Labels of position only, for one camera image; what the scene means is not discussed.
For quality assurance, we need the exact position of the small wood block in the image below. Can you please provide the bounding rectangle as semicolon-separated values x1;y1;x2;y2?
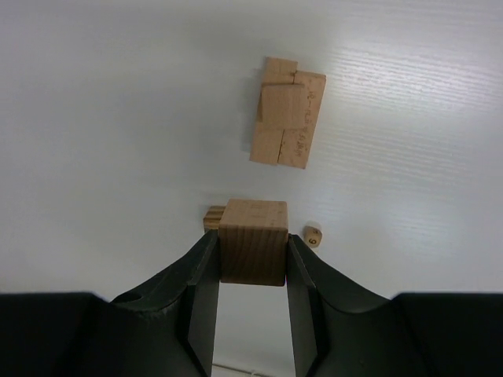
218;199;288;287

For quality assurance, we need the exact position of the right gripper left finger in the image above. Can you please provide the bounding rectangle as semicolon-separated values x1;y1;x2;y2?
112;231;220;376

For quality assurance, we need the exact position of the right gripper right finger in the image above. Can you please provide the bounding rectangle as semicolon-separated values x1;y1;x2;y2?
286;235;388;376

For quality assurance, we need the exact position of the light wood block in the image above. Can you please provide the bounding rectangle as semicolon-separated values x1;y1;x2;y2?
278;71;326;169

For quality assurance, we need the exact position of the dark striped wood block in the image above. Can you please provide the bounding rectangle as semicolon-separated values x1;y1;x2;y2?
203;206;226;232

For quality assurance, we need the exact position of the small wooden cylinder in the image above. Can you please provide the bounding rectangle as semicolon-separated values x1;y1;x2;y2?
303;221;323;249

